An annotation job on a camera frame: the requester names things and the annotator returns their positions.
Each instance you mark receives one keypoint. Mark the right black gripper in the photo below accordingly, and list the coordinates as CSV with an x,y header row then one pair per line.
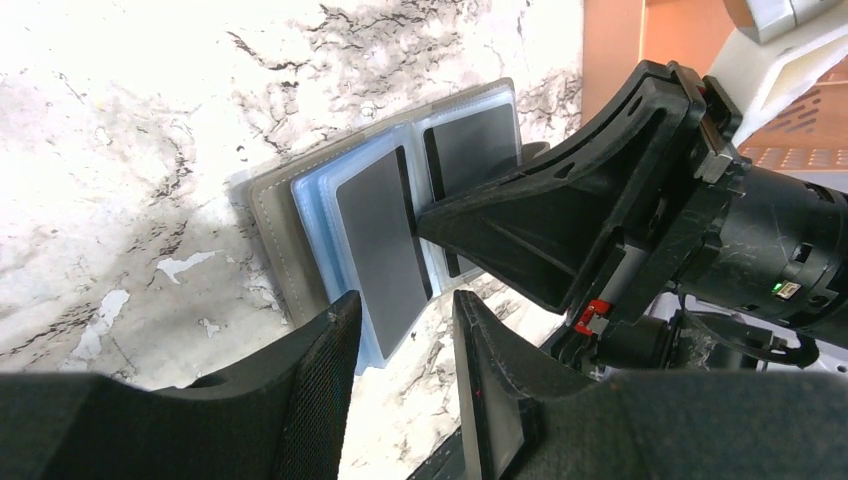
x,y
727,265

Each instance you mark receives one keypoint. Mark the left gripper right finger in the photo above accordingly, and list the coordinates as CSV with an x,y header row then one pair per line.
x,y
524,415

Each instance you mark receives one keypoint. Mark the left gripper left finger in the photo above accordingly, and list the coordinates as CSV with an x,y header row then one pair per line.
x,y
279,413

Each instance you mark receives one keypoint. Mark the black credit card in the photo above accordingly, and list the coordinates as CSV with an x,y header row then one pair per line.
x,y
385,261
470,150

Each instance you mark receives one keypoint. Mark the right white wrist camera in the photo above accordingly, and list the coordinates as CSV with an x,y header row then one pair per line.
x,y
776,52

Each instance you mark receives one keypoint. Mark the taupe leather card holder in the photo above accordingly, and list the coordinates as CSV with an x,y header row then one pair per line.
x,y
297,215

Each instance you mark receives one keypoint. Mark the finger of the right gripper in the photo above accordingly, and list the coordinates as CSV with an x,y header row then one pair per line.
x,y
543,227

